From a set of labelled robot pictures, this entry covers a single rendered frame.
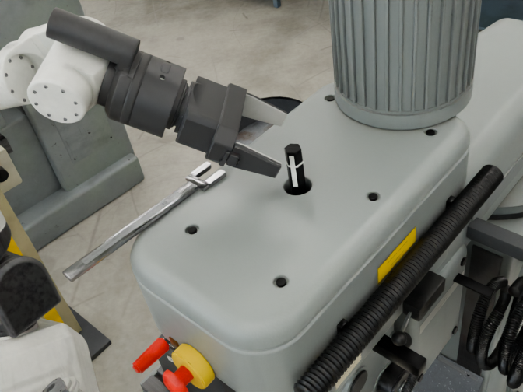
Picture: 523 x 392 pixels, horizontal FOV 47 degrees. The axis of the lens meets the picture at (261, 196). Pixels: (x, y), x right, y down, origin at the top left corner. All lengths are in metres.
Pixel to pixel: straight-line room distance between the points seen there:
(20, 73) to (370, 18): 0.43
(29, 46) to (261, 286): 0.40
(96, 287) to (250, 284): 2.78
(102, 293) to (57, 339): 2.36
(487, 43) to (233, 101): 0.73
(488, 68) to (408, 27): 0.49
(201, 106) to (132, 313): 2.58
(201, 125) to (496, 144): 0.57
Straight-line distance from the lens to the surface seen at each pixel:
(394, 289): 0.76
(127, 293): 3.32
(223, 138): 0.68
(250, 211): 0.75
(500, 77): 1.22
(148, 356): 0.87
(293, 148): 0.74
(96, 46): 0.69
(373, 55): 0.80
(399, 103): 0.83
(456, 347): 1.52
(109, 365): 3.08
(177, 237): 0.74
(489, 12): 4.94
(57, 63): 0.70
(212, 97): 0.72
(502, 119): 1.12
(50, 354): 1.02
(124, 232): 0.77
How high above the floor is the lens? 2.40
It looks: 41 degrees down
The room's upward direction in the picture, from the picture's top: 11 degrees counter-clockwise
